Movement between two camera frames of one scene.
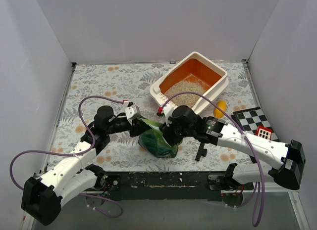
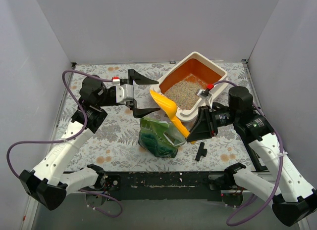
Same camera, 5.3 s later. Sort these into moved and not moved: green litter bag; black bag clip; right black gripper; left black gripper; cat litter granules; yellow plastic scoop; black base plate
Moved: left black gripper; right black gripper; yellow plastic scoop
Not moved: black base plate; green litter bag; cat litter granules; black bag clip
